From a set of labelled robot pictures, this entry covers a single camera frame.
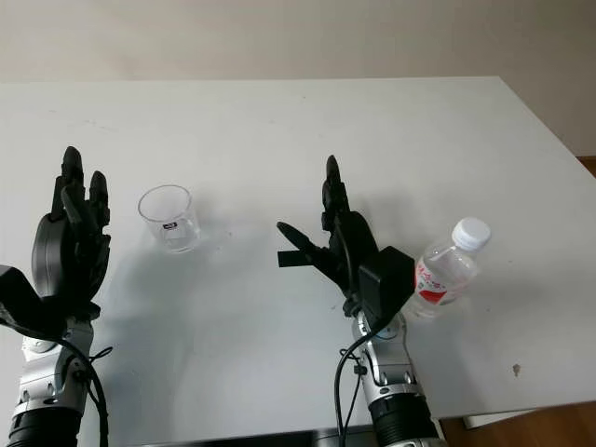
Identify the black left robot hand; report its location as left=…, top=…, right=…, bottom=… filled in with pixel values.
left=30, top=146, right=113, bottom=323

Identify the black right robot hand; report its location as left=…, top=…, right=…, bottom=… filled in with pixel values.
left=276, top=155, right=381, bottom=318

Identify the clear plastic water bottle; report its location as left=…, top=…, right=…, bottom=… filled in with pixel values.
left=403, top=217, right=493, bottom=320

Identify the clear glass cup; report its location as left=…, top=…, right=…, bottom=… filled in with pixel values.
left=137, top=184, right=202, bottom=255

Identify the dark grey robot torso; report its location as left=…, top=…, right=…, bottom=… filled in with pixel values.
left=222, top=428, right=376, bottom=447

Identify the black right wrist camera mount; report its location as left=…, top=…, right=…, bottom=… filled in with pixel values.
left=357, top=245, right=416, bottom=330

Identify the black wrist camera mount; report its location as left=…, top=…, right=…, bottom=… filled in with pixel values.
left=0, top=264, right=66, bottom=337
left=357, top=245, right=416, bottom=330

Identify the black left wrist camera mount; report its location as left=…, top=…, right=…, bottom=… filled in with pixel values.
left=0, top=264, right=66, bottom=337

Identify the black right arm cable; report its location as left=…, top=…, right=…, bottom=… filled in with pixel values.
left=333, top=216, right=388, bottom=447

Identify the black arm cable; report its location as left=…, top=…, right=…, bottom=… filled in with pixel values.
left=25, top=323, right=115, bottom=447
left=333, top=216, right=388, bottom=447

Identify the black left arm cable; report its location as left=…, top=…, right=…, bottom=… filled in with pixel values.
left=25, top=323, right=115, bottom=447

